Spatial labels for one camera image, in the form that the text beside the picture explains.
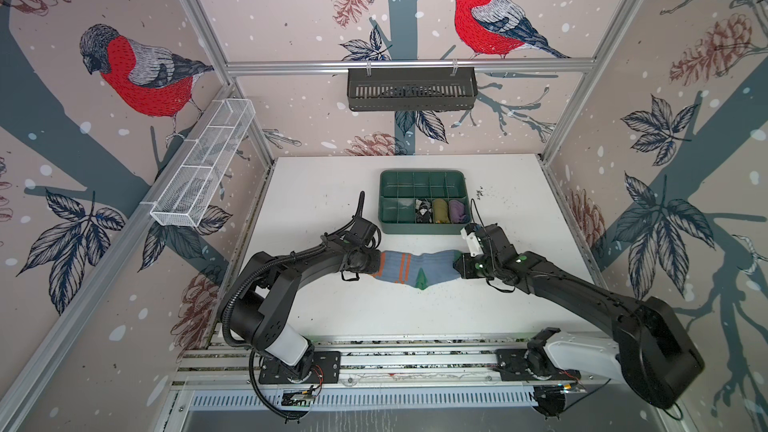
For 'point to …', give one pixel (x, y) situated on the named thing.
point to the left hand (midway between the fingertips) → (375, 264)
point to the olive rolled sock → (440, 211)
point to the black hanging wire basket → (412, 92)
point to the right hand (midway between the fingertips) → (452, 267)
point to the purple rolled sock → (457, 211)
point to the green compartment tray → (398, 190)
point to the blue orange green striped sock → (401, 267)
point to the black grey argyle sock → (424, 210)
